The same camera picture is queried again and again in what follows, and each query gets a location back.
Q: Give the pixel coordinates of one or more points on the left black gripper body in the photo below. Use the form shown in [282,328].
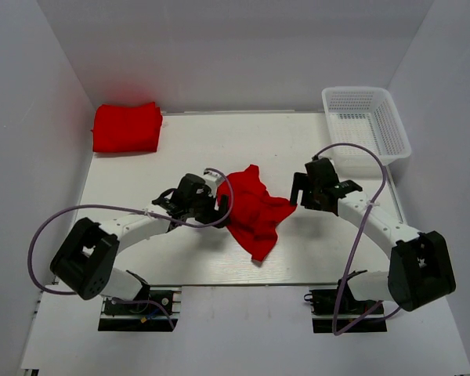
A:
[204,207]

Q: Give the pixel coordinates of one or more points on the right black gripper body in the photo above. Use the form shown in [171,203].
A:
[310,199]

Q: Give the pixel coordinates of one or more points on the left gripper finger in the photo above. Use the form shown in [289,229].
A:
[223,204]
[213,220]

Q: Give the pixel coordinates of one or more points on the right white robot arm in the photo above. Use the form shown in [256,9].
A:
[420,269]

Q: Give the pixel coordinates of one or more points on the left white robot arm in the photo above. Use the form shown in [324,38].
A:
[85,260]

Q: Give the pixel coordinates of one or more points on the folded red t-shirt stack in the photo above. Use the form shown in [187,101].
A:
[119,129]

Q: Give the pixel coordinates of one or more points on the white plastic basket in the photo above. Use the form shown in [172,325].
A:
[366,116]

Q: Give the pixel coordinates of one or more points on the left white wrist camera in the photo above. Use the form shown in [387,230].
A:
[213,179]

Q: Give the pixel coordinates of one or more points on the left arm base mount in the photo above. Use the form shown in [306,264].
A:
[159,313]

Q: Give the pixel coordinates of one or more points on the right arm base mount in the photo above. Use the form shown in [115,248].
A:
[322,301]

